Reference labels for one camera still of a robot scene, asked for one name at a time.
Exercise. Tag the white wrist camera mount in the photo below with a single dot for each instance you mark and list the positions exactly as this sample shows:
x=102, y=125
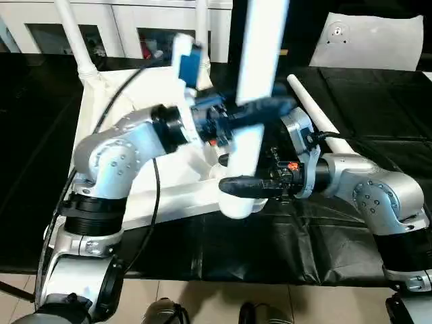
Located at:
x=185, y=67
x=302, y=142

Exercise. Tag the small bottles on shelf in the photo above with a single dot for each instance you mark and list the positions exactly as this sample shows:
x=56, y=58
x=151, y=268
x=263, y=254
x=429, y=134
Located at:
x=162, y=47

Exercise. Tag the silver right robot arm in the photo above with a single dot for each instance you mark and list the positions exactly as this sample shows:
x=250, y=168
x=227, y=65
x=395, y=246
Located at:
x=378, y=196

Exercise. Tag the black cabinet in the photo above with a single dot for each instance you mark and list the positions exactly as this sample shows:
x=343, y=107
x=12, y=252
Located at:
x=304, y=27

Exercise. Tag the dark right robot foot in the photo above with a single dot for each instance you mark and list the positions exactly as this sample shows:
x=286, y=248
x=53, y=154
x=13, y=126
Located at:
x=266, y=314

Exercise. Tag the white plastic bag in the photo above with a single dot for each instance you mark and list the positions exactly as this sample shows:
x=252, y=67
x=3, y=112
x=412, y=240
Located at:
x=371, y=40

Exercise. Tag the white cabinet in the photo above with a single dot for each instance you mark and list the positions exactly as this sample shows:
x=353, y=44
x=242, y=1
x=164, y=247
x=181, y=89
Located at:
x=121, y=23

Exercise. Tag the white plastic table top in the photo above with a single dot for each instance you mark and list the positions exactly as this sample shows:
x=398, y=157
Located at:
x=182, y=196

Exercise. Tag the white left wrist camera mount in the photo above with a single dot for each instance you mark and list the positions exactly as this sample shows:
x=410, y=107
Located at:
x=185, y=67

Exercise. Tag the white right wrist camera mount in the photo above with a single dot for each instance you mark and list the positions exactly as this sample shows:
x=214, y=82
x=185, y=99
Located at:
x=302, y=142

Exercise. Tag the black work mat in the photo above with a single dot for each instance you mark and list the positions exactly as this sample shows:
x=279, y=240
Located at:
x=270, y=256

